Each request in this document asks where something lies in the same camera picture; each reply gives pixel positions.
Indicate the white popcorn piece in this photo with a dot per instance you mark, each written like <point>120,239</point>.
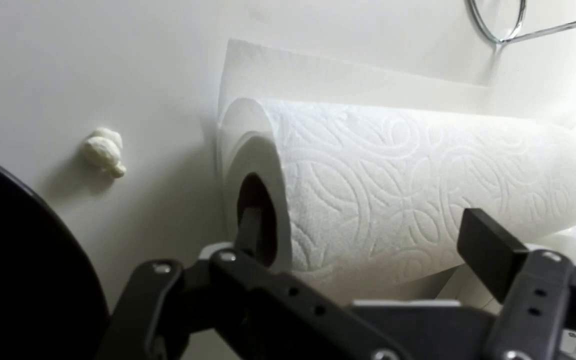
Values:
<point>102,148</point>

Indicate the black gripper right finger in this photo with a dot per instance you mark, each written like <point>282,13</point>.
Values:
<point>491,250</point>

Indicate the black round bowl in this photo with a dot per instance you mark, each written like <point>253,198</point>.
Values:
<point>51,299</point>

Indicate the white paper towel roll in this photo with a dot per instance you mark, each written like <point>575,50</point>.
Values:
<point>368,170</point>

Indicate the chrome paper towel holder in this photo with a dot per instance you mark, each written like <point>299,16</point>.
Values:
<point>503,22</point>

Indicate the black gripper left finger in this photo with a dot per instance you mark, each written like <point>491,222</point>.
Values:
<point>248,233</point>

